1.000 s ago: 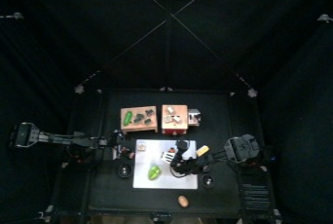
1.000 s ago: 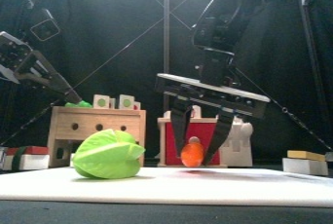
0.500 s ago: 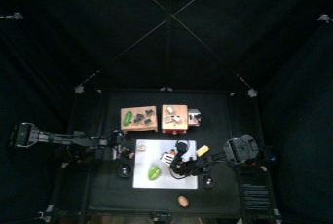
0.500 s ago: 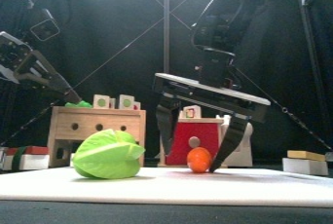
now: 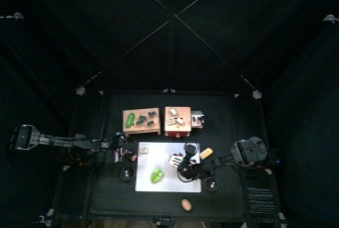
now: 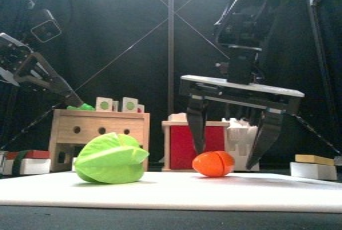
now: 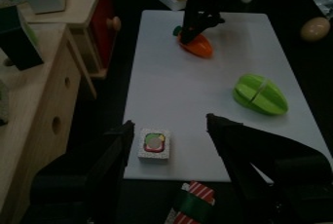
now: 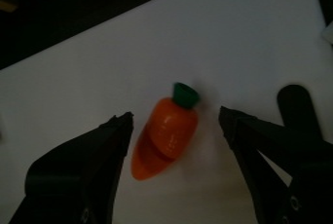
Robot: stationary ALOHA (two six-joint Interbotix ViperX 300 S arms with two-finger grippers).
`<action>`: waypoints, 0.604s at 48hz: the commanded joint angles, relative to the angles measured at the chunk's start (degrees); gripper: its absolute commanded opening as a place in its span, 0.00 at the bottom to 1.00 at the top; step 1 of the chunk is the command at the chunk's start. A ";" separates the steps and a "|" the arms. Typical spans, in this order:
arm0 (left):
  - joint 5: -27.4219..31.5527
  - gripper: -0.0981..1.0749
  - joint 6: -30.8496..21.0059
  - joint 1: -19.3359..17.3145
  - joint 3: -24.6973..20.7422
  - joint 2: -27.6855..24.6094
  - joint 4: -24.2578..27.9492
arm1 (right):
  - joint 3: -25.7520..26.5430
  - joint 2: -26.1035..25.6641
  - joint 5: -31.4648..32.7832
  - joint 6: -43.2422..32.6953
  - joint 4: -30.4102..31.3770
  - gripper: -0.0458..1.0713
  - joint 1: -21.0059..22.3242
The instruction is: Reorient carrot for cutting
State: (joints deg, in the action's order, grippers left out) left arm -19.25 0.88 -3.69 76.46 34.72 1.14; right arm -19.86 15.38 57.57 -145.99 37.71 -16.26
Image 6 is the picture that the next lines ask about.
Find orange toy carrot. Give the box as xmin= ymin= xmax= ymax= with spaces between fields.
xmin=192 ymin=150 xmax=237 ymax=178

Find white cutting board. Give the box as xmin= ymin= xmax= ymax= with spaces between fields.
xmin=0 ymin=171 xmax=342 ymax=214

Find small white toy piece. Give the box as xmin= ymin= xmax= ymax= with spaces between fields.
xmin=168 ymin=112 xmax=190 ymax=123

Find wooden cabinet with red door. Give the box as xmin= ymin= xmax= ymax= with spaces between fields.
xmin=161 ymin=120 xmax=232 ymax=172

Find white toy knife block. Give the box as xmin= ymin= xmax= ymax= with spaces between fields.
xmin=221 ymin=117 xmax=262 ymax=172

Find wooden toy fork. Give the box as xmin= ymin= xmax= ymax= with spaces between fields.
xmin=226 ymin=127 xmax=242 ymax=152

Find small green toy vegetable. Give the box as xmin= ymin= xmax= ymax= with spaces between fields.
xmin=66 ymin=103 xmax=97 ymax=112

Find wooden block with green dot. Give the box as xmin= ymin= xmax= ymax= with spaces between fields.
xmin=95 ymin=96 xmax=116 ymax=113
xmin=121 ymin=96 xmax=141 ymax=114

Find yellow block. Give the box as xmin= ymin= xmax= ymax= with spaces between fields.
xmin=295 ymin=154 xmax=336 ymax=167

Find wooden toy stove cabinet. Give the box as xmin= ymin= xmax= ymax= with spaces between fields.
xmin=47 ymin=108 xmax=152 ymax=174

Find thin diagonal brace rod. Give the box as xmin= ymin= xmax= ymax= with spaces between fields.
xmin=0 ymin=0 xmax=226 ymax=150
xmin=130 ymin=0 xmax=342 ymax=157

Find green toy cabbage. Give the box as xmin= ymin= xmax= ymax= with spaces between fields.
xmin=73 ymin=132 xmax=152 ymax=185

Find red white box green band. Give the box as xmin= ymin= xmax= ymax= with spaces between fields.
xmin=0 ymin=149 xmax=53 ymax=176

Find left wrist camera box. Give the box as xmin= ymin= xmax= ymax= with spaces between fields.
xmin=30 ymin=18 xmax=65 ymax=44

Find slanted metal frame pole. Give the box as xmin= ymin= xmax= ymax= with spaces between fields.
xmin=304 ymin=0 xmax=335 ymax=137

